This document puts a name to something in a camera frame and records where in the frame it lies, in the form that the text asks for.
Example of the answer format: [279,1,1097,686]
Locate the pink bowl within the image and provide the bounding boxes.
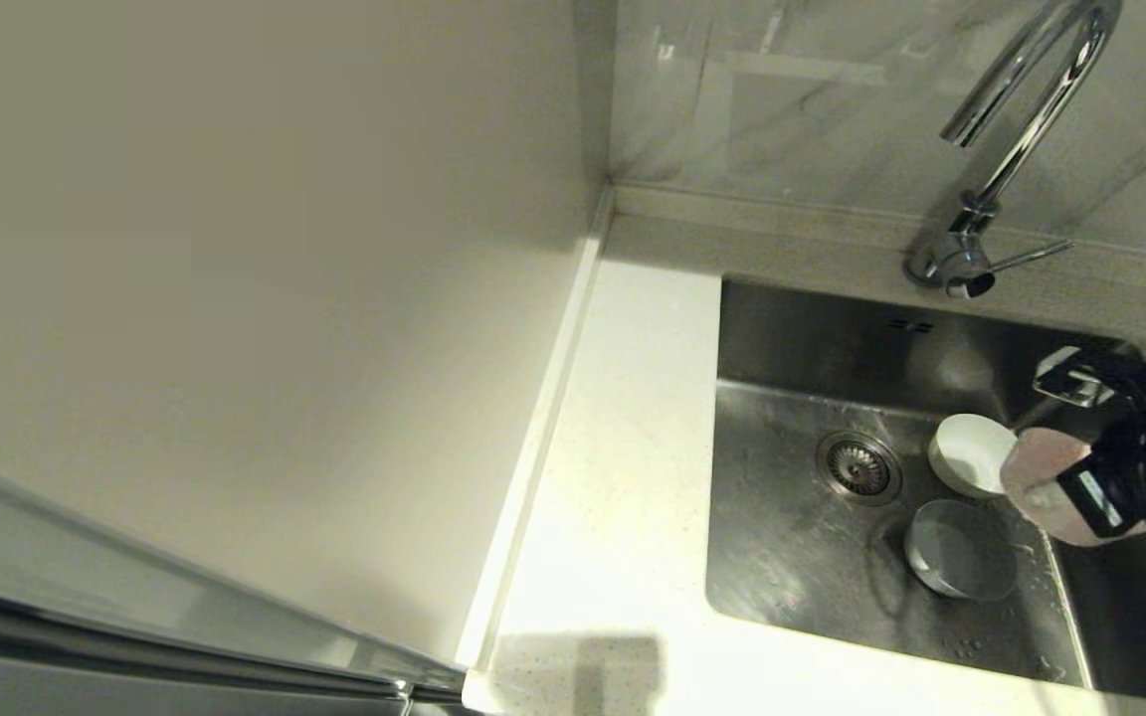
[999,426,1146,550]

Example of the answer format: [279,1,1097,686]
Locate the white bowl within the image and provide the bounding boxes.
[928,413,1020,500]
[904,499,1020,602]

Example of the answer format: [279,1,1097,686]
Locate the stainless steel sink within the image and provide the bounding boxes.
[702,274,1146,709]

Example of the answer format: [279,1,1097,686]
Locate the chrome gooseneck faucet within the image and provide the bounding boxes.
[904,0,1126,301]

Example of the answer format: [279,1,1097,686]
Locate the round metal drain strainer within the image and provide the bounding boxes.
[816,430,904,507]

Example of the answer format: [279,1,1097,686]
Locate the white cabinet side panel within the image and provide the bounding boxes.
[0,0,616,667]

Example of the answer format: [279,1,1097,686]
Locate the glossy grey appliance door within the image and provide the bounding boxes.
[0,452,467,716]

